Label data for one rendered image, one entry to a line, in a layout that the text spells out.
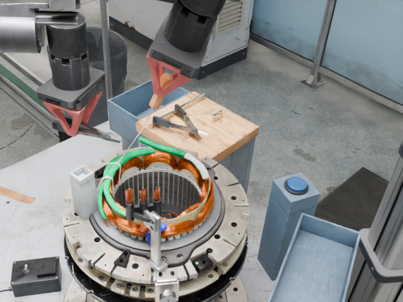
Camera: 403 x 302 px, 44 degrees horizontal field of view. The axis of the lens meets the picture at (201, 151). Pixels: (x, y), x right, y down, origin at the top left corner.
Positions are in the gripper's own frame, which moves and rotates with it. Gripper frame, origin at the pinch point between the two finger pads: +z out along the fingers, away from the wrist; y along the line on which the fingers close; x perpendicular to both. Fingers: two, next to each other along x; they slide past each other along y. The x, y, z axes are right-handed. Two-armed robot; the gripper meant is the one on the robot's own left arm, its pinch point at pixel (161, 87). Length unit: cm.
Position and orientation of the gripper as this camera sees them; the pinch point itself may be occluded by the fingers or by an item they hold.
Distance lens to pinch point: 71.6
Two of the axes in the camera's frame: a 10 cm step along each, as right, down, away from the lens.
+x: 9.1, 4.1, 1.2
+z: -3.7, 6.2, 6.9
